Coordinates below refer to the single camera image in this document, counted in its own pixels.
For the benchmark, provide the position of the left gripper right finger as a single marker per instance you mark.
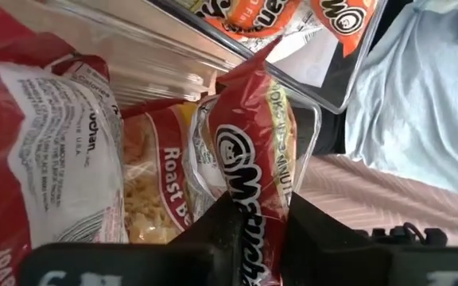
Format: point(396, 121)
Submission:
point(352, 266)

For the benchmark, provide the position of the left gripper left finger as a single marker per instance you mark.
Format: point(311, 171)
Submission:
point(133, 266)

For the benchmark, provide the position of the clear plastic bin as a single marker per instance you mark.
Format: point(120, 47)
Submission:
point(340, 79)
point(153, 59)

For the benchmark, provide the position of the yellow snack packet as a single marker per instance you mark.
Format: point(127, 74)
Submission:
point(253, 159)

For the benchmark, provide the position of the person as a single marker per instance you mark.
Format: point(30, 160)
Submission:
point(412, 99)

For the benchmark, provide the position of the black knobbed fixture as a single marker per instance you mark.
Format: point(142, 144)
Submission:
point(400, 238)

